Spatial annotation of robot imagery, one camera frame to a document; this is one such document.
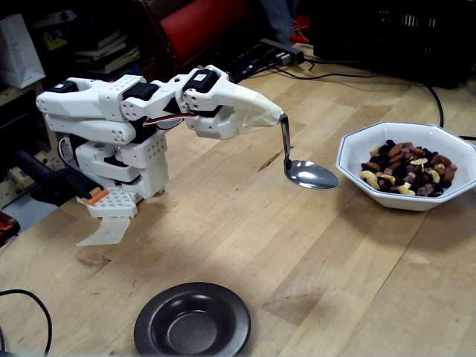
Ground beige masking tape wrap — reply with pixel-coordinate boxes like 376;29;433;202
228;84;284;135

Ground blue denim fabric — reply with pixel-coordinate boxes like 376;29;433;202
260;0;299;48

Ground black plastic crate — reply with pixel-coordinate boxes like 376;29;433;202
308;0;476;90

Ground black cable loop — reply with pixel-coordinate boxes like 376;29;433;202
0;289;53;357

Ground wooden shelf rack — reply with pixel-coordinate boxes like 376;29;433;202
0;80;57;157

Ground white octagonal bowl blue rim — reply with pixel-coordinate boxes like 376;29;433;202
335;120;476;212

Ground black clamp with orange pads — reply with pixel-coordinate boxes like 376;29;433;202
14;150;109;205

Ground dark brown metal plate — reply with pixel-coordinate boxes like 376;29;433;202
133;281;252;357

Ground red string tangle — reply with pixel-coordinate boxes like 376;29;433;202
288;16;312;44

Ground red and black object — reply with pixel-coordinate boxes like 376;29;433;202
0;210;20;248

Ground trail mix nuts and raisins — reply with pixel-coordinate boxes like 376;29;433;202
358;139;457;197

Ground white gripper with motor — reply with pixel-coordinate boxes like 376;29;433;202
171;65;283;140

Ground bent metal spoon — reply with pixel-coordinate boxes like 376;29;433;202
279;111;341;190

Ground white robot arm with base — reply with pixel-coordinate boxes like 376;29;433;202
36;74;189;219

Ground white cardboard box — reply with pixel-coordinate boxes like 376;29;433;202
0;13;46;89

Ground red chair dark wood frame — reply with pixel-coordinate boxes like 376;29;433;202
135;0;261;81

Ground white paper scrap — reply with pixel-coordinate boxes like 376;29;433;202
76;215;131;247

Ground black electronic device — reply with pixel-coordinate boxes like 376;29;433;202
226;44;280;83

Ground yellow and black box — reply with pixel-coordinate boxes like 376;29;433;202
42;31;68;52

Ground stack of books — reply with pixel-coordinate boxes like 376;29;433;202
72;31;141;74

